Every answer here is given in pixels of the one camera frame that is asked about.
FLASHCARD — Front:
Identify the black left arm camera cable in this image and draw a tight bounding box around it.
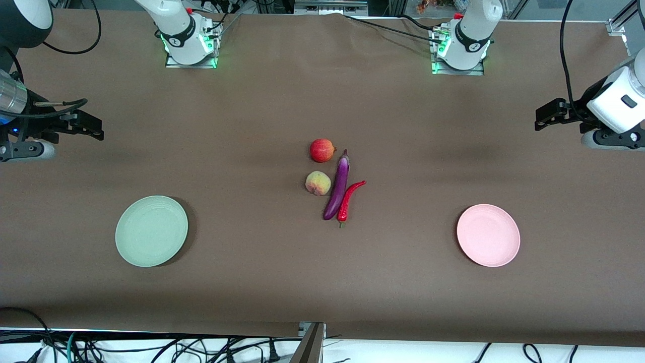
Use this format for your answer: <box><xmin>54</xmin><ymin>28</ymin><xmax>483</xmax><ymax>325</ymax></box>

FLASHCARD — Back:
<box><xmin>559</xmin><ymin>0</ymin><xmax>578</xmax><ymax>114</ymax></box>

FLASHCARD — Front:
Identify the silver aluminium frame beam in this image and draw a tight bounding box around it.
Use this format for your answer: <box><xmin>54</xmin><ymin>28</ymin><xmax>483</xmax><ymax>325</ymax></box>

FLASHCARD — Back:
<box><xmin>294</xmin><ymin>0</ymin><xmax>369</xmax><ymax>16</ymax></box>

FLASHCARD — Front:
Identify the aluminium camera post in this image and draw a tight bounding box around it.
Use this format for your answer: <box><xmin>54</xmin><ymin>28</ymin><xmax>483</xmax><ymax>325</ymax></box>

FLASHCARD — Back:
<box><xmin>290</xmin><ymin>322</ymin><xmax>327</xmax><ymax>363</ymax></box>

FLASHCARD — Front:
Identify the red chili pepper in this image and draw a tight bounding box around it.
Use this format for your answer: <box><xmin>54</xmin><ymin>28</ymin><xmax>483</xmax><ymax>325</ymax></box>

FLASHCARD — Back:
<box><xmin>337</xmin><ymin>180</ymin><xmax>366</xmax><ymax>228</ymax></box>

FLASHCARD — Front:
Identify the yellow pink peach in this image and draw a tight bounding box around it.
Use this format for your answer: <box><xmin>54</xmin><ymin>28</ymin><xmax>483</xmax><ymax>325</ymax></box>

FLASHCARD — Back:
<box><xmin>305</xmin><ymin>171</ymin><xmax>332</xmax><ymax>197</ymax></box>

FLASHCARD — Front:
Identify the green round plate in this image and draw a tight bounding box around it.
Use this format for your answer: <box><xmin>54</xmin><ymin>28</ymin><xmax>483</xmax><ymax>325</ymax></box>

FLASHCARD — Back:
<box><xmin>115</xmin><ymin>196</ymin><xmax>188</xmax><ymax>267</ymax></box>

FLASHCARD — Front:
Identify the purple eggplant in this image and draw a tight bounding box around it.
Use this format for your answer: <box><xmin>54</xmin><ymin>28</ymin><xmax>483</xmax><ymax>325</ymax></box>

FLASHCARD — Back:
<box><xmin>323</xmin><ymin>149</ymin><xmax>350</xmax><ymax>221</ymax></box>

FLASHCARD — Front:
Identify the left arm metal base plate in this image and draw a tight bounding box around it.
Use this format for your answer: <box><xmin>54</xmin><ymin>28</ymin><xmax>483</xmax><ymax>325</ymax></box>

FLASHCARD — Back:
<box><xmin>432</xmin><ymin>59</ymin><xmax>485</xmax><ymax>76</ymax></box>

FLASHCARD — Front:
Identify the aluminium corner profile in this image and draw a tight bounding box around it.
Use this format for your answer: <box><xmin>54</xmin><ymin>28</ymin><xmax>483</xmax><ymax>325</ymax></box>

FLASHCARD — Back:
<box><xmin>607</xmin><ymin>0</ymin><xmax>645</xmax><ymax>37</ymax></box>

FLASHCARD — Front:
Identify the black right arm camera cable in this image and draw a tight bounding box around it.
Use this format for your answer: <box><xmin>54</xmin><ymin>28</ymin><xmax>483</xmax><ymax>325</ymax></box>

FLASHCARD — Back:
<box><xmin>0</xmin><ymin>0</ymin><xmax>102</xmax><ymax>120</ymax></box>

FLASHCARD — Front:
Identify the red pomegranate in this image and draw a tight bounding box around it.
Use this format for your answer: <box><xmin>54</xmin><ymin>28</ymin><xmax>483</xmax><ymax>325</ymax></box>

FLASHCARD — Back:
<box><xmin>309</xmin><ymin>139</ymin><xmax>337</xmax><ymax>163</ymax></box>

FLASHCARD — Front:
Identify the black looping floor cable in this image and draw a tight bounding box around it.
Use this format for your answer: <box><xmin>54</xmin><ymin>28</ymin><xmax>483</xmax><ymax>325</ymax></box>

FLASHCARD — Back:
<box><xmin>0</xmin><ymin>307</ymin><xmax>58</xmax><ymax>363</ymax></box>

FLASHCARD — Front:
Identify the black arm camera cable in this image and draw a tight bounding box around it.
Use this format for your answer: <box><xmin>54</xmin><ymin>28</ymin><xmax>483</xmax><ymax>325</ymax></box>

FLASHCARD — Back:
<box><xmin>559</xmin><ymin>0</ymin><xmax>578</xmax><ymax>114</ymax></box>
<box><xmin>0</xmin><ymin>0</ymin><xmax>102</xmax><ymax>120</ymax></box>

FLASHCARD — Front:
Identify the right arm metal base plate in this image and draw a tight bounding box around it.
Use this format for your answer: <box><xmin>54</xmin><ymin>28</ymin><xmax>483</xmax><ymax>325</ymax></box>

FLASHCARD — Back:
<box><xmin>165</xmin><ymin>53</ymin><xmax>218</xmax><ymax>69</ymax></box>

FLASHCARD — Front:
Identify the thin black cable on cover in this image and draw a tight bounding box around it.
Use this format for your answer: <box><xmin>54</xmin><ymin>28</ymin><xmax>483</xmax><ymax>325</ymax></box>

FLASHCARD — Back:
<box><xmin>343</xmin><ymin>14</ymin><xmax>446</xmax><ymax>45</ymax></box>

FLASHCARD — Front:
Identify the brown table cover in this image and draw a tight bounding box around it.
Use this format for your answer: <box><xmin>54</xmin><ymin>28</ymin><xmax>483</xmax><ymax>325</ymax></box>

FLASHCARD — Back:
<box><xmin>0</xmin><ymin>9</ymin><xmax>645</xmax><ymax>348</ymax></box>

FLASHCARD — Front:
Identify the pink round plate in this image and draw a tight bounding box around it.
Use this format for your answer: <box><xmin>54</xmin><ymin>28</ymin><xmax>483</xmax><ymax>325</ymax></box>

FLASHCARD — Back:
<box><xmin>457</xmin><ymin>204</ymin><xmax>521</xmax><ymax>267</ymax></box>

